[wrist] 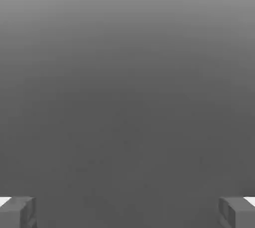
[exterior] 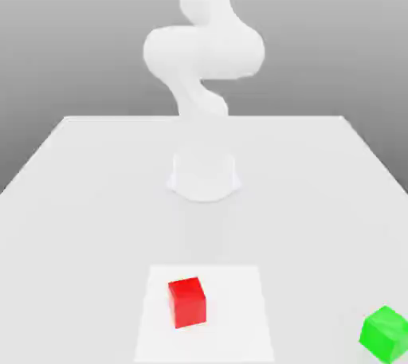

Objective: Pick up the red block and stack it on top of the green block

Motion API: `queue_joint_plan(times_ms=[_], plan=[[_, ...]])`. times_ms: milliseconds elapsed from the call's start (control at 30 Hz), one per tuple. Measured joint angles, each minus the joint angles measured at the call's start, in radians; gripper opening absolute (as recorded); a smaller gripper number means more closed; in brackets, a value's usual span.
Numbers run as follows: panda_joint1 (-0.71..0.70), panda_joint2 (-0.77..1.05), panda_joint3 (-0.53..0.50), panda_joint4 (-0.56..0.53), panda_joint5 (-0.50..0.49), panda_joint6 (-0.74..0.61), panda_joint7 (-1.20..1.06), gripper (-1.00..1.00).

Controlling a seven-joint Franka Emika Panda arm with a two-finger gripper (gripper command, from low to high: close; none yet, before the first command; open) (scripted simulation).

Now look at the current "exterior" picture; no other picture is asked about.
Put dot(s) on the small red cube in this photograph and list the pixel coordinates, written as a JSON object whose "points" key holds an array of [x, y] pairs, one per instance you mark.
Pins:
{"points": [[187, 303]]}

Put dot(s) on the small green cube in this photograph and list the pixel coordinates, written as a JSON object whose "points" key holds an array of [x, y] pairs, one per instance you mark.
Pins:
{"points": [[384, 335]]}

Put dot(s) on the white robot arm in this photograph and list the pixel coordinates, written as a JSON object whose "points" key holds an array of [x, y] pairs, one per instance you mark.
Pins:
{"points": [[204, 51]]}

